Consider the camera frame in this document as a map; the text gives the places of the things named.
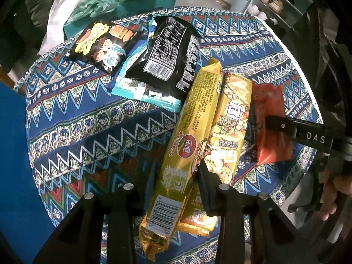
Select teal box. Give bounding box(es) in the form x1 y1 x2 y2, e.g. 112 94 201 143
63 0 178 40

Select black barcode snack packet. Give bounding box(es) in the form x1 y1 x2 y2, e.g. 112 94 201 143
124 16 201 101

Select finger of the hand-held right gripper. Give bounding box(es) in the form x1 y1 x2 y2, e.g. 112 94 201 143
262 115 300 141

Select long gold biscuit packet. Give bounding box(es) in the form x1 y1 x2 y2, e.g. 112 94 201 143
139 57 223 263

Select person's right hand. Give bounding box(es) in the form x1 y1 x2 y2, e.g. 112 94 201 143
320 166 352 221

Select white plastic bag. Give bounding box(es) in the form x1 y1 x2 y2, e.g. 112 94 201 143
37 0 91 57

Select black cartoon snack packet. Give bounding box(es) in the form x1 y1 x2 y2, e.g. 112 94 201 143
67 22 145 73

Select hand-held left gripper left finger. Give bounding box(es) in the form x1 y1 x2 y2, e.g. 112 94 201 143
33 168 158 264

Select pale green shoe rack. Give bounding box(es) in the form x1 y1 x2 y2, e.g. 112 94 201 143
243 0 317 31

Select tan shoes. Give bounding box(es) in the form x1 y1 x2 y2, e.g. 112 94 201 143
257 0 284 14

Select teal snack packet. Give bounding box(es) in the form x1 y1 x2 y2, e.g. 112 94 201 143
111 16 183 112

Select olive hanging coat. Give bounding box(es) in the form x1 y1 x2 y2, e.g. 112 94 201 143
26 0 65 31

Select blue patterned tablecloth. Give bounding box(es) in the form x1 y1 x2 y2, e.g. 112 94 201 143
12 7 323 264

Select blue cardboard box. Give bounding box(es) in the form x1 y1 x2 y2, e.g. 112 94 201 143
0 81 57 242

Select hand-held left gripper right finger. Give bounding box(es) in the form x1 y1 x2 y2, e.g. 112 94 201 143
196 159 303 264

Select white shoes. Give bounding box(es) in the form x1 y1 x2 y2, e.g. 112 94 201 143
249 4 268 20

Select yellow popcorn packet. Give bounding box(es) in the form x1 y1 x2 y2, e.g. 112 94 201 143
181 71 253 237

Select black hanging jacket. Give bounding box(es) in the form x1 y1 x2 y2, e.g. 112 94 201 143
0 0 31 69

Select red snack packet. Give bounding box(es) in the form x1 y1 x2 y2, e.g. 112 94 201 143
249 82 293 165

